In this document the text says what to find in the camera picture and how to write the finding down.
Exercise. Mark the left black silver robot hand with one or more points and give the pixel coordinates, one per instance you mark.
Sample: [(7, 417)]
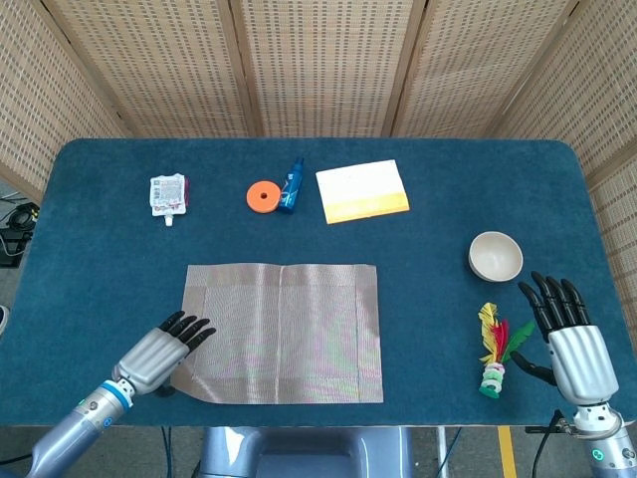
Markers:
[(151, 361)]

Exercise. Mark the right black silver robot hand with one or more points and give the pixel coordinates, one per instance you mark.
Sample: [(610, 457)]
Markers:
[(582, 363)]

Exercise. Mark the white bowl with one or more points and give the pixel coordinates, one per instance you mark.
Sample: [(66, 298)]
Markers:
[(495, 256)]

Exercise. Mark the beige woven placemat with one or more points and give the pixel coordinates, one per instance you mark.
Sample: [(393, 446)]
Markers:
[(298, 338)]

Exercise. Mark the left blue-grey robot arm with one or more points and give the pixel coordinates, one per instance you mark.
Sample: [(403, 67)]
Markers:
[(74, 433)]

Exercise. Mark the blue carpet table cover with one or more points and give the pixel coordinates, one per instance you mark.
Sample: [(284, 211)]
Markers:
[(124, 279)]

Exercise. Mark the colourful feather shuttlecock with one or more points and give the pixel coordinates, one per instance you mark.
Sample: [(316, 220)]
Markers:
[(494, 373)]

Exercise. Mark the white table leg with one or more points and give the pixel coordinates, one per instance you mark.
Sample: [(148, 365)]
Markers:
[(441, 450)]

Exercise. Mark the white spout pouch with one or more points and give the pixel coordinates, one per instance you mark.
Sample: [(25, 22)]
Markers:
[(167, 195)]

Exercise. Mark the blue-grey robot torso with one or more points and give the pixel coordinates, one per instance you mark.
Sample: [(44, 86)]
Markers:
[(303, 453)]

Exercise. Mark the orange disc with hole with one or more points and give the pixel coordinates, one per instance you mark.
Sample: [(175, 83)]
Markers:
[(258, 199)]

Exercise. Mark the blue bottle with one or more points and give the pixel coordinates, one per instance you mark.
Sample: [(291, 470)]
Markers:
[(291, 191)]

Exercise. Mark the yellow white Lexicon book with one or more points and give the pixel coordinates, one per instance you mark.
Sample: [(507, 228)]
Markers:
[(363, 191)]

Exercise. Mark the woven bamboo folding screen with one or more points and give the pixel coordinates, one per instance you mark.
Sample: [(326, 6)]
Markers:
[(323, 65)]

